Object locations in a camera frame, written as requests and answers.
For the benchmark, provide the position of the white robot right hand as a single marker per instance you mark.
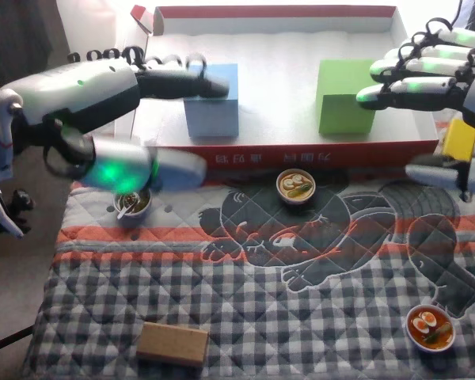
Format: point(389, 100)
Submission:
point(427, 85)

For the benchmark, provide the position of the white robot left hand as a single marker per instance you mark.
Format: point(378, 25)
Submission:
point(83, 89)

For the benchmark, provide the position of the green cube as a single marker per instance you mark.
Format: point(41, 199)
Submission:
point(342, 112)

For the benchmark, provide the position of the blue cube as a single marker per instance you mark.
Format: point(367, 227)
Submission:
point(211, 116)

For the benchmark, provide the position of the red cardboard box tray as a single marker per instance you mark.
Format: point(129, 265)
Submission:
point(277, 47)

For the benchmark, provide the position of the yellow block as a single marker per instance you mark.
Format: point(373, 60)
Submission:
point(459, 138)

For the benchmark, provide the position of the dark curtain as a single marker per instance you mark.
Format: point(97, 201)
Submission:
point(20, 35)

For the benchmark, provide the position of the toy soup bowl with spoon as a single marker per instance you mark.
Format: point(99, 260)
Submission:
point(132, 210)

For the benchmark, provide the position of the toy noodle bowl yellow broth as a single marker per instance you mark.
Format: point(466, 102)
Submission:
point(295, 185)

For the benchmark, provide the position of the toy ramen bowl with egg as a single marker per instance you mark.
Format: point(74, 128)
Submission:
point(430, 327)

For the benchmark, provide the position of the grey quilt with bear print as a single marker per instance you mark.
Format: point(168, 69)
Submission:
point(237, 301)

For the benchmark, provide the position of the black rod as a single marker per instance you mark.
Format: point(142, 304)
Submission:
point(6, 343)

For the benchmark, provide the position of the wooden block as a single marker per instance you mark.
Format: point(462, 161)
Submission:
point(172, 343)

